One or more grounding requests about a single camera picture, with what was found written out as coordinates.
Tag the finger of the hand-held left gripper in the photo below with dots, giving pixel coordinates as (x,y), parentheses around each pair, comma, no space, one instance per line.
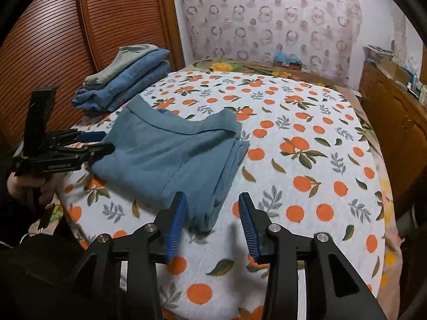
(91,137)
(100,149)

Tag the flat cardboard box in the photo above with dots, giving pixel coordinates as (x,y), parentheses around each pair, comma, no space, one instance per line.
(395,71)

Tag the teal pants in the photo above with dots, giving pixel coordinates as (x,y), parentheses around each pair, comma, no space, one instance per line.
(160,153)

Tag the lace curtain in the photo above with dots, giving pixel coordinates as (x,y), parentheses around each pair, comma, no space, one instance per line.
(400,30)

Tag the small cardboard box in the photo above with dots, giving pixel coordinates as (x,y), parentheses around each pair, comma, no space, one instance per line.
(287,63)

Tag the orange fruit print blanket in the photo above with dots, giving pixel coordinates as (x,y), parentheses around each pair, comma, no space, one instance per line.
(300,186)

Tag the person's left hand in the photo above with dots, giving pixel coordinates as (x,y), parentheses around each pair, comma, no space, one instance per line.
(15,186)

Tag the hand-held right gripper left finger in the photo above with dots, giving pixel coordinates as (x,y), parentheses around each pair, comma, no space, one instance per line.
(175,230)

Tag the folded blue jeans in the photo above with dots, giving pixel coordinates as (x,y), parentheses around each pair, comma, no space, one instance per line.
(146,61)
(100,101)

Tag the folded khaki pants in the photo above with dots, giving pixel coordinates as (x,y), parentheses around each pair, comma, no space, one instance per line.
(113,71)

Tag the wooden louvered wardrobe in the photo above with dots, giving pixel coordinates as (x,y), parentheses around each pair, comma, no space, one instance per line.
(66,40)

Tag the wooden cabinet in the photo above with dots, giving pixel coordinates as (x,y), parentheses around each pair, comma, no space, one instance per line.
(400,123)

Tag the floral blanket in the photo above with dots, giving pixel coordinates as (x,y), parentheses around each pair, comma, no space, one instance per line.
(220,66)

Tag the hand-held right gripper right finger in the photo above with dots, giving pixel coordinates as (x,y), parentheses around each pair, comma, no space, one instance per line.
(248,230)

